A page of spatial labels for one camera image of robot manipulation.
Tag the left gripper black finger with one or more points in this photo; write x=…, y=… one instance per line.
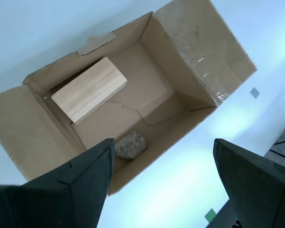
x=263, y=190
x=61, y=197

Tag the speckled beige rock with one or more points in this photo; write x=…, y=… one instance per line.
x=131, y=146

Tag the light wooden block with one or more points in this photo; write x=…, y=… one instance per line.
x=90, y=90

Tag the brown cardboard box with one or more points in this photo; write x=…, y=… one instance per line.
x=192, y=59

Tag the green tape square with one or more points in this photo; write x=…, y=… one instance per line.
x=210, y=213

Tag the gray tape patch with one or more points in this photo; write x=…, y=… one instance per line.
x=254, y=92

